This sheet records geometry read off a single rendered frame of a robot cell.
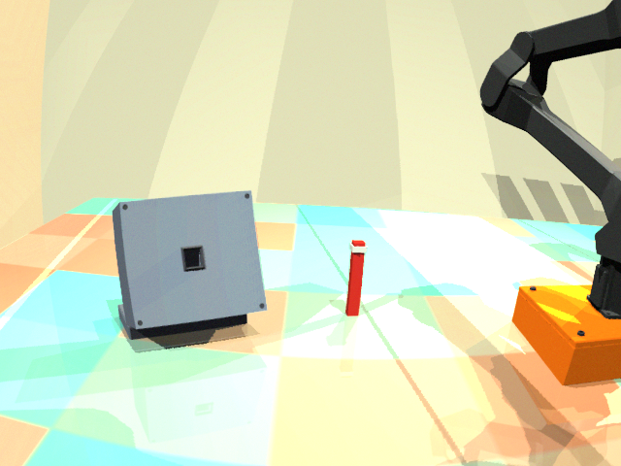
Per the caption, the grey sloped panel with square hole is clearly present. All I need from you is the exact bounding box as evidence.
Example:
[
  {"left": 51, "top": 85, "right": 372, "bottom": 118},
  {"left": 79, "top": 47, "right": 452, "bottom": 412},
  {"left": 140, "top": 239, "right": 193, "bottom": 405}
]
[{"left": 112, "top": 190, "right": 268, "bottom": 340}]

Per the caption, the red square peg with white band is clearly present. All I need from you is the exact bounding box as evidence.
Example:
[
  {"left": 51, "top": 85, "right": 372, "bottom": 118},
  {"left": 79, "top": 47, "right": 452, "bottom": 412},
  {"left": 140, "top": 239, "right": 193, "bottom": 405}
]
[{"left": 345, "top": 240, "right": 367, "bottom": 316}]

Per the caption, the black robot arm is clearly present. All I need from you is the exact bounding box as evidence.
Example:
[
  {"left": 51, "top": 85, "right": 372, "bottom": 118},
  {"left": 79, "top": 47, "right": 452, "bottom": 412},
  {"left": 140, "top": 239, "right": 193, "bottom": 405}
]
[{"left": 479, "top": 0, "right": 621, "bottom": 319}]

